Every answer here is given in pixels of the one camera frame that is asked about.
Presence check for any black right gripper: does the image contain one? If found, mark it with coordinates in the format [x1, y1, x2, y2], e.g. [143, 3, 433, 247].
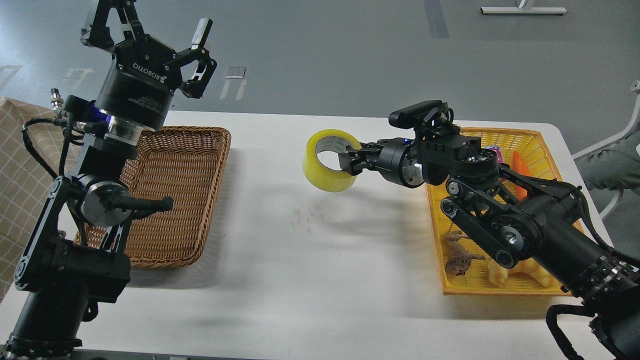
[338, 137, 425, 189]

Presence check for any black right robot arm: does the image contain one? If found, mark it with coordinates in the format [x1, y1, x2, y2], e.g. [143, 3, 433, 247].
[338, 100, 640, 360]

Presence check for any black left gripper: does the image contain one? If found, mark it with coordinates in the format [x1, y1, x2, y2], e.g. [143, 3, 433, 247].
[80, 0, 218, 132]

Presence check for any small pink labelled jar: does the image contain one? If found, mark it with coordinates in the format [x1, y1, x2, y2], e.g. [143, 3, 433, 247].
[486, 145, 505, 164]

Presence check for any white desk base bar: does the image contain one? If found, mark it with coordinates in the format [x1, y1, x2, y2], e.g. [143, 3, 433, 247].
[480, 0, 568, 16]

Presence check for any yellow tape roll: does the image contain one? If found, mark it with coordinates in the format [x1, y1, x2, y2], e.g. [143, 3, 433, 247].
[302, 129, 362, 193]

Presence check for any white office chair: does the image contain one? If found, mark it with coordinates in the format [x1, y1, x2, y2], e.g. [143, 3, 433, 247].
[572, 80, 640, 221]

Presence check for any brown toy lion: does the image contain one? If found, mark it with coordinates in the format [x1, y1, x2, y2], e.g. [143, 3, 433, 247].
[440, 230, 487, 276]

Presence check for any beige checkered cloth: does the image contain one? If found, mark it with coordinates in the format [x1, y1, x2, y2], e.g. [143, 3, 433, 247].
[0, 96, 55, 300]

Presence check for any toy croissant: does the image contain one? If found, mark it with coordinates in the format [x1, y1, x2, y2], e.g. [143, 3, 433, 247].
[487, 258, 555, 289]

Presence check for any orange toy carrot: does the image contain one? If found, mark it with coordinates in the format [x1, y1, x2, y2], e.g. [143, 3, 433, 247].
[510, 150, 531, 201]

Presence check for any yellow plastic basket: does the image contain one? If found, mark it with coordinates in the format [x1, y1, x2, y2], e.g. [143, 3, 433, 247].
[425, 127, 571, 297]

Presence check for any brown wicker basket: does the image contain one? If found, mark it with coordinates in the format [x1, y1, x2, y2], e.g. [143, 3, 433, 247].
[74, 126, 232, 269]

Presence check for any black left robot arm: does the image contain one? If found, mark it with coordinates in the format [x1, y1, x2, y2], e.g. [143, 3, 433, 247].
[1, 0, 217, 360]

